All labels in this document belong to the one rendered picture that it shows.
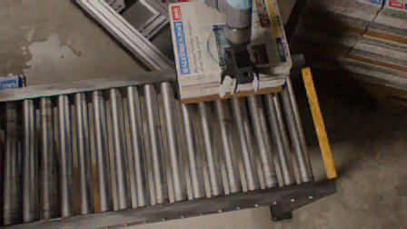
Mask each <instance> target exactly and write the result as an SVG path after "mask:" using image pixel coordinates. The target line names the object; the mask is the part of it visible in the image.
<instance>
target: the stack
mask: <svg viewBox="0 0 407 229"><path fill-rule="evenodd" d="M298 2H299V7H298V9H297V5H298ZM304 2H305V0H296V2H295V6H294V7H293V13H292V17H291V14H290V15H289V16H288V20H287V21H286V26H288V28H289V31H288V28H287V30H286V34H285V36H286V35H287V32H288V35H287V38H286V42H287V44H288V47H289V53H290V55H295V54H299V53H303V58H304V62H305V65H304V66H306V67H311V68H314V69H317V70H322V71H324V72H330V73H331V72H333V74H335V75H343V76H349V77H352V78H354V79H360V80H363V81H368V82H371V83H374V84H378V85H387V86H389V87H392V88H397V89H400V90H405V91H407V73H405V72H403V71H397V70H394V69H391V68H386V67H383V66H378V65H373V64H367V63H365V62H359V61H356V60H353V59H348V58H345V57H346V56H345V57H341V56H338V55H330V54H327V53H322V52H319V51H315V50H310V49H307V48H304V47H298V46H295V45H291V39H292V35H293V41H294V42H297V43H301V44H307V45H315V46H319V47H321V48H327V49H331V50H335V51H339V52H341V53H346V54H347V53H348V52H349V53H348V55H355V56H358V57H364V58H367V59H372V60H375V61H378V62H384V63H386V64H392V65H397V66H401V67H405V68H407V45H404V44H401V43H396V42H393V41H390V40H383V39H381V38H379V37H373V36H369V35H364V34H363V33H364V32H363V33H362V35H361V34H358V33H353V32H350V31H344V30H341V29H339V28H333V27H330V26H325V25H319V24H315V23H311V22H306V21H303V20H302V14H303V15H306V16H309V17H314V18H318V19H323V20H326V21H330V22H335V23H338V24H341V25H348V26H354V27H357V28H360V29H365V28H366V26H367V25H368V26H367V30H369V31H375V32H378V33H382V34H387V35H395V36H398V37H400V38H406V39H407V0H306V4H305V8H304V11H303V5H304ZM296 13H297V17H296V20H295V16H296ZM290 19H291V23H290V26H289V22H290ZM294 22H295V27H294V30H293V26H294ZM311 76H315V77H318V78H321V79H326V80H329V81H334V82H337V83H339V84H346V85H352V86H355V87H358V88H361V90H359V89H356V88H351V87H348V86H345V85H338V84H332V83H329V82H326V81H322V80H319V79H313V84H314V85H321V86H324V87H329V88H332V89H334V90H340V91H343V92H348V93H350V94H353V95H360V96H366V97H369V98H371V99H377V100H380V101H384V102H387V103H391V104H396V105H403V106H405V107H407V101H403V100H401V99H395V98H392V97H390V96H388V95H392V96H398V97H400V98H403V99H407V95H404V94H401V93H395V92H393V91H391V90H384V89H382V88H378V87H374V86H371V85H364V84H358V83H355V82H353V81H347V80H343V79H339V78H335V77H332V76H328V75H321V74H318V73H315V72H311Z"/></svg>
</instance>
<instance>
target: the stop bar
mask: <svg viewBox="0 0 407 229"><path fill-rule="evenodd" d="M301 70H302V73H303V80H304V85H305V88H306V92H307V96H308V99H309V104H310V107H311V112H312V115H313V121H314V124H315V130H316V132H317V137H318V140H319V143H320V147H321V150H322V156H323V162H324V165H325V168H326V173H327V176H328V180H332V179H336V178H337V173H336V171H335V168H334V162H333V156H332V154H331V148H330V146H329V143H328V138H327V135H326V131H325V128H324V122H323V119H322V114H321V111H320V106H319V104H318V98H317V95H316V93H315V88H314V85H313V79H312V76H311V71H310V68H309V67H303V68H302V69H301Z"/></svg>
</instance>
